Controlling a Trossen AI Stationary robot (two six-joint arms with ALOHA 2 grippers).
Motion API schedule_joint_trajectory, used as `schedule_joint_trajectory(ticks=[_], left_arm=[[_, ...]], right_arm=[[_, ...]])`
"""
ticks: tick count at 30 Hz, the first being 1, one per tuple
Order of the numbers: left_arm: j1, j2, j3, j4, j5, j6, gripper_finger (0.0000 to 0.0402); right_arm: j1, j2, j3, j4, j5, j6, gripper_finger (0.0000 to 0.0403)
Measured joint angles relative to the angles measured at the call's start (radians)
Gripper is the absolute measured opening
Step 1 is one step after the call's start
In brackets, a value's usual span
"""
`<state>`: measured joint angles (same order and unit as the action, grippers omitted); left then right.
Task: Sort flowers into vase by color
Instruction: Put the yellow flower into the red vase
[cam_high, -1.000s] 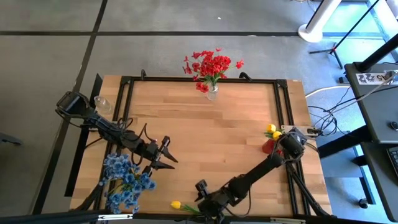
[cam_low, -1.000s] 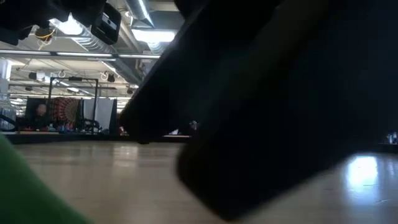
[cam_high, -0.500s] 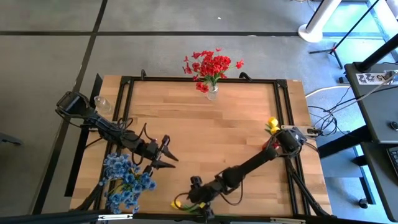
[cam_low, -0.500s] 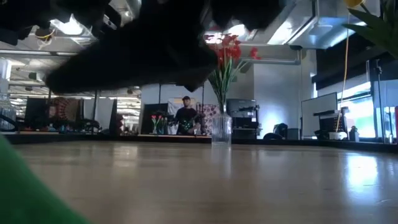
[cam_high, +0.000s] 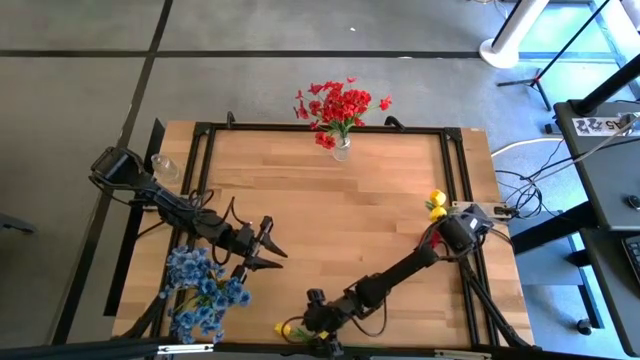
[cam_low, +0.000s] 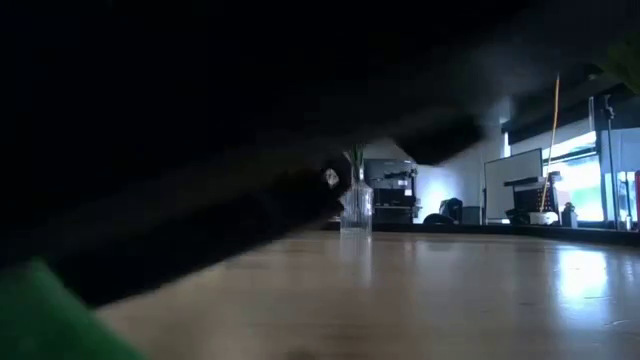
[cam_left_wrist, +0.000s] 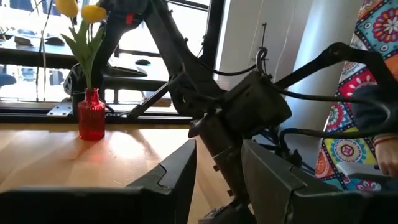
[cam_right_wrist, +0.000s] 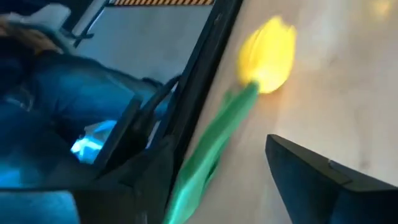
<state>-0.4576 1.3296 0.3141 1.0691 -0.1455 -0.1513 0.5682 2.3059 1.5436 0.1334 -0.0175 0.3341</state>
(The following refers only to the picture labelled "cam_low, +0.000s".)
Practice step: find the red artificial flower bunch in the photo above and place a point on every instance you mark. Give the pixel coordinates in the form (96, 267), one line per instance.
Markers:
(358, 162)

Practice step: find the artificial tulip green stem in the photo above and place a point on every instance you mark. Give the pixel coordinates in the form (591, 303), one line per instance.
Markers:
(45, 320)

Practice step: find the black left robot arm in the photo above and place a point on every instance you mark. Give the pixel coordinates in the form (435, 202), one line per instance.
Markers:
(150, 150)

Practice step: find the clear glass vase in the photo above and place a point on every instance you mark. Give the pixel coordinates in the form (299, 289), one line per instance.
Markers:
(357, 207)

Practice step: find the black equipment cabinet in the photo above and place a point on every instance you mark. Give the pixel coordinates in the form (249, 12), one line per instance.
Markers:
(392, 192)

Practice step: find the black office chair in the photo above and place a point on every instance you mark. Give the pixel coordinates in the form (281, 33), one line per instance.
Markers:
(447, 212)

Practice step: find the small grey box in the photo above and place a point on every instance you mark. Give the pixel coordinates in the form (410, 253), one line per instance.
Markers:
(471, 215)

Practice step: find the white board panel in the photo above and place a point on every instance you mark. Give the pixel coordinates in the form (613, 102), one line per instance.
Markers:
(512, 182)

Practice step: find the black equipment on cart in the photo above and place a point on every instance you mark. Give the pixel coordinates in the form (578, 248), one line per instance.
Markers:
(532, 192)

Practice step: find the white round container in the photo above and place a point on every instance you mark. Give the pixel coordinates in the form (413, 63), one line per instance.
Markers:
(544, 218)

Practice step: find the small dark bottle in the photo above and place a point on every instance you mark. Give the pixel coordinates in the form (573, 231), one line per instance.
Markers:
(569, 216)

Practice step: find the black tripod stand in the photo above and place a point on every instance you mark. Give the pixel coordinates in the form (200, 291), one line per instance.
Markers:
(609, 160)

